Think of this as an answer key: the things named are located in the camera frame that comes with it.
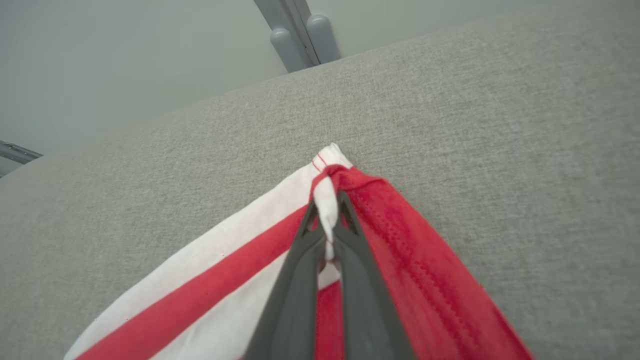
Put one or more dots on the grey rounded post foot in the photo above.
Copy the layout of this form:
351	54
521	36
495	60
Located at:
287	50
324	40

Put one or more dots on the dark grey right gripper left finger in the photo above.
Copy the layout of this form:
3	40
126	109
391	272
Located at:
290	310

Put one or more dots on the grey wall baseboard rail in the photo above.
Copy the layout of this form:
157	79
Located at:
15	154

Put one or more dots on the grey wall partition post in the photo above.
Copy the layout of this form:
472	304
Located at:
285	15

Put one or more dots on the grey fabric sofa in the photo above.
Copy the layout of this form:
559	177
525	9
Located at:
475	125

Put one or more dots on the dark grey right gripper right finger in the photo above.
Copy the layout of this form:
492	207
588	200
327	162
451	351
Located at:
370	325

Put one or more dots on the red white basketball jersey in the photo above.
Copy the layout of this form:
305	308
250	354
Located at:
425	280

